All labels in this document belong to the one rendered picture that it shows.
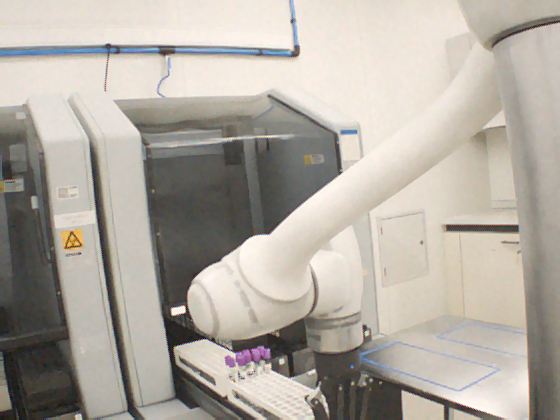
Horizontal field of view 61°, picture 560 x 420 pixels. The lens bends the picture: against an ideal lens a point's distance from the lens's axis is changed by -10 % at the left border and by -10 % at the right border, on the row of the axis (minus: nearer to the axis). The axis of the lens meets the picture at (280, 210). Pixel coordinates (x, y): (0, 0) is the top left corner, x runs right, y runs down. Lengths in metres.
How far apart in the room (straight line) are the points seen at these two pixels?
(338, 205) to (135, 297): 0.82
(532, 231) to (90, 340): 1.10
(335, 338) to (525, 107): 0.51
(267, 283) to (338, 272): 0.15
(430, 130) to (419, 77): 3.04
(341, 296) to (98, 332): 0.72
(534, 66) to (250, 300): 0.43
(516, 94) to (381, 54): 3.05
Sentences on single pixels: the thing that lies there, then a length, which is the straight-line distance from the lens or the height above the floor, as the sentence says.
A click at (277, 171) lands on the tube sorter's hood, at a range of 1.46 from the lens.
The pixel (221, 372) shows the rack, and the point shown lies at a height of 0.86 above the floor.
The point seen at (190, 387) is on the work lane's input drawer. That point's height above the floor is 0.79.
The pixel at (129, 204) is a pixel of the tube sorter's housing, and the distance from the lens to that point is 1.30.
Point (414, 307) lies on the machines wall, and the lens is 3.51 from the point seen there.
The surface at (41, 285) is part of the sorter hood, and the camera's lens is 1.25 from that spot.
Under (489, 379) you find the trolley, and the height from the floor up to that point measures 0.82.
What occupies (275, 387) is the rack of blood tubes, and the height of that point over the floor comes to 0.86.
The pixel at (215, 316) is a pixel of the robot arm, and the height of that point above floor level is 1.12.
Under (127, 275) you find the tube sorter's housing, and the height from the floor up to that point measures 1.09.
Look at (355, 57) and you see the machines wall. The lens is 3.26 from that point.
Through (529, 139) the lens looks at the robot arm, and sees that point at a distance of 0.38.
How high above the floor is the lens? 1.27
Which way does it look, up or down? 3 degrees down
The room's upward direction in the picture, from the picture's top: 6 degrees counter-clockwise
